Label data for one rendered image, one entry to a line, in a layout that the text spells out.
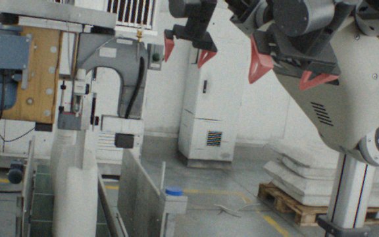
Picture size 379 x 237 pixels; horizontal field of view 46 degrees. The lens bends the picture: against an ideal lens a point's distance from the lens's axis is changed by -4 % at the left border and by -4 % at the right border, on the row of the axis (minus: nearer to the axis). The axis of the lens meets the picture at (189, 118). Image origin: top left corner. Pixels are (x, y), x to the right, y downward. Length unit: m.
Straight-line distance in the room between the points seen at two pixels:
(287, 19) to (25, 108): 1.13
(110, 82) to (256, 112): 2.52
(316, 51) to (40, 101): 1.07
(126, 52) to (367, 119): 0.86
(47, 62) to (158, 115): 4.31
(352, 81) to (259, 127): 5.38
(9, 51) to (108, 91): 3.08
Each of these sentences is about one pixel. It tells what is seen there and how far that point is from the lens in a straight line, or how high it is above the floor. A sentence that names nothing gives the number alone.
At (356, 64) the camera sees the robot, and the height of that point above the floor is 1.34.
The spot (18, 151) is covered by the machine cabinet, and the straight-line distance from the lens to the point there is 4.41.
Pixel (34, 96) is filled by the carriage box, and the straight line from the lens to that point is 1.57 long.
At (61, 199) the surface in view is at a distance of 1.93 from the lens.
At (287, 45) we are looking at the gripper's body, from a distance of 0.69.
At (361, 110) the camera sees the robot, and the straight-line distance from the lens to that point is 0.99.
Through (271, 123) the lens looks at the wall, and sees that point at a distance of 6.35.
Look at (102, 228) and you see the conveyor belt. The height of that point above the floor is 0.38.
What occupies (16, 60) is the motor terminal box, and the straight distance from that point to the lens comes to 1.31.
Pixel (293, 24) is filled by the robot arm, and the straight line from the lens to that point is 0.59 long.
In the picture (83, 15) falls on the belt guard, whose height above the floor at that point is 1.39.
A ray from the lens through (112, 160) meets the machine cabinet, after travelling 4.48.
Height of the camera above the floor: 1.32
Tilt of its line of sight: 8 degrees down
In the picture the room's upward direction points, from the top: 8 degrees clockwise
